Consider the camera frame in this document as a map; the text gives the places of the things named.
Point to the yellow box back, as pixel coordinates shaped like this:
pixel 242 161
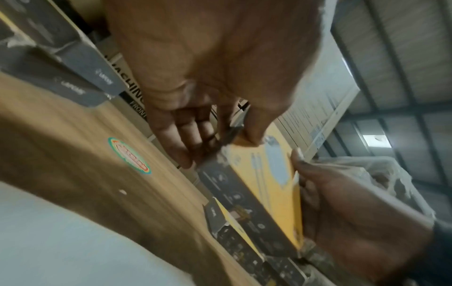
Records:
pixel 275 209

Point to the stack of large printed cartons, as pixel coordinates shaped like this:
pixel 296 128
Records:
pixel 317 106

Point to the person's left hand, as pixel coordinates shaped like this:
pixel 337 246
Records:
pixel 212 55

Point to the group of yellow boxes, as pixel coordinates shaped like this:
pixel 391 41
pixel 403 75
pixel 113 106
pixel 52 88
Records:
pixel 81 64

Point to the round green red sticker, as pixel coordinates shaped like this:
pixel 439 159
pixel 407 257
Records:
pixel 129 155

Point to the plastic wrapped cardboard stack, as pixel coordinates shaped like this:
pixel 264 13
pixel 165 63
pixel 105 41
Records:
pixel 388 173

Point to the yellow box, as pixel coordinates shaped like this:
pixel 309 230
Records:
pixel 233 240
pixel 275 209

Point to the sheet of red-bordered labels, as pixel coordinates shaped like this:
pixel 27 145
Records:
pixel 53 245

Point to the person's right hand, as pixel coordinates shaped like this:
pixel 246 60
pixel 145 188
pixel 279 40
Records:
pixel 353 223

